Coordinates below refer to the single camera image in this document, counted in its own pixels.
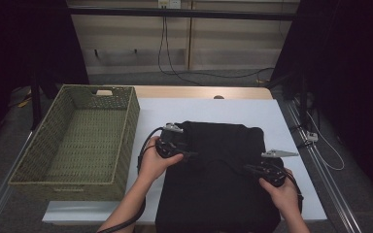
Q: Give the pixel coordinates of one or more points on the black horizontal bar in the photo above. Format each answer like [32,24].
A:
[175,13]

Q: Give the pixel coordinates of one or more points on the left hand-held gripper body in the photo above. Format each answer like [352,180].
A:
[168,145]

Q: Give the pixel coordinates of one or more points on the black curtain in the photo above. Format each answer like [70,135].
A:
[13,48]
[353,64]

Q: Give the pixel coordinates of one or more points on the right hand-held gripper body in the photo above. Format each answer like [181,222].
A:
[275,173]

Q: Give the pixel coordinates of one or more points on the green woven basket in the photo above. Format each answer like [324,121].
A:
[87,145]

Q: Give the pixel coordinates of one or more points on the white plug adapter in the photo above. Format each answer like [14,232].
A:
[312,137]

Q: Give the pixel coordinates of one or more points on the black tank top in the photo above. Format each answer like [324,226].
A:
[213,200]

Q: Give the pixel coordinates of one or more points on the white wall socket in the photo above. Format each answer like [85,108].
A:
[175,4]

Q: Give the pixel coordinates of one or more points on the person's left hand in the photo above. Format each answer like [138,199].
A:
[152,166]

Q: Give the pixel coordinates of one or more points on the dark table grommet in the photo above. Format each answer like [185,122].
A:
[219,97]

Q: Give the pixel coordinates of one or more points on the person's right hand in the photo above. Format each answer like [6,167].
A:
[286,199]

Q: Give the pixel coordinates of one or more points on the black metal stand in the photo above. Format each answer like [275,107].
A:
[303,103]
[36,103]

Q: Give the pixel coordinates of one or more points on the yellow tape strip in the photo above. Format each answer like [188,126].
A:
[23,104]

